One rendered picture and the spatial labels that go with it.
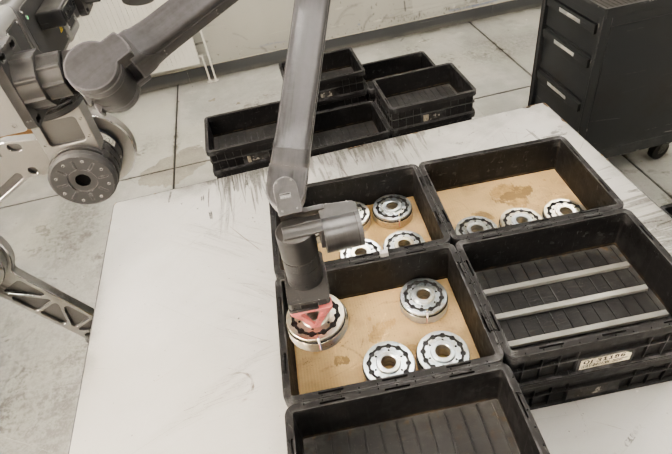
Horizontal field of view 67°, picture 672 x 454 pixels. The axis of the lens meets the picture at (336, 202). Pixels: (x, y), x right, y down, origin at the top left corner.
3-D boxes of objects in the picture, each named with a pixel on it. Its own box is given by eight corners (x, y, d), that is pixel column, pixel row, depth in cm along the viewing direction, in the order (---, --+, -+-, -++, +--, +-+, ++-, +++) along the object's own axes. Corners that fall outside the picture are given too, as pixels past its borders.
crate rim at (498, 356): (286, 412, 90) (283, 405, 89) (276, 283, 113) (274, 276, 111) (506, 367, 91) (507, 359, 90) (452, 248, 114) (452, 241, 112)
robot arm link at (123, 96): (66, 68, 82) (49, 53, 76) (130, 54, 82) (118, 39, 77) (76, 122, 80) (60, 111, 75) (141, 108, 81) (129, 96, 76)
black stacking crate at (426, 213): (285, 309, 119) (275, 277, 112) (277, 224, 142) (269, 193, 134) (450, 276, 120) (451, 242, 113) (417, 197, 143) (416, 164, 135)
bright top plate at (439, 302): (403, 318, 108) (403, 316, 107) (397, 281, 115) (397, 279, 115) (451, 313, 107) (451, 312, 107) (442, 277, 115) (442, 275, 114)
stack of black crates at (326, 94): (301, 162, 276) (285, 88, 246) (293, 133, 298) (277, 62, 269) (372, 145, 279) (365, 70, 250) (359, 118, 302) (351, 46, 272)
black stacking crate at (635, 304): (502, 392, 98) (507, 360, 90) (452, 277, 120) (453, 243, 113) (700, 351, 99) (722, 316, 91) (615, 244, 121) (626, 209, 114)
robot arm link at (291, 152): (302, -31, 88) (301, -74, 78) (335, -27, 88) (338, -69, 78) (267, 213, 82) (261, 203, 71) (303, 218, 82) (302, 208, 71)
